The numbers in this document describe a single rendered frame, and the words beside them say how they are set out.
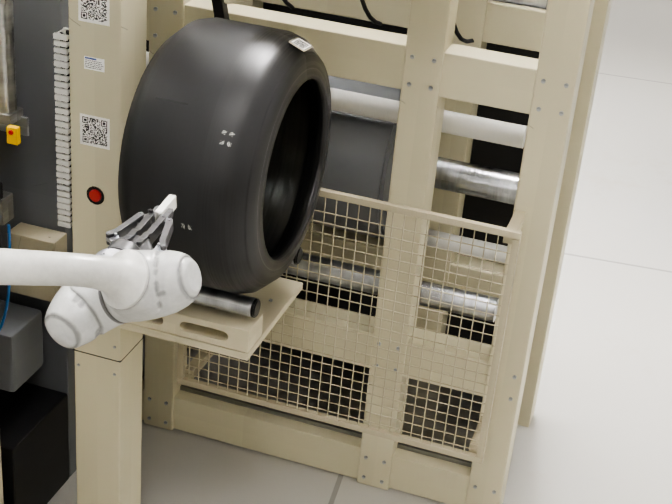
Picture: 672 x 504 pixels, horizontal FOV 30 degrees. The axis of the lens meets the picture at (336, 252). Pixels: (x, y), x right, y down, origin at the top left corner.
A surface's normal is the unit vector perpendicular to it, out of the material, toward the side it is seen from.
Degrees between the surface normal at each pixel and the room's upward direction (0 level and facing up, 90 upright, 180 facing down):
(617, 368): 0
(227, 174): 73
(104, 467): 90
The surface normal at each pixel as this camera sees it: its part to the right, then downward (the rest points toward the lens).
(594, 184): 0.08, -0.88
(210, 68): -0.08, -0.55
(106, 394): -0.32, 0.42
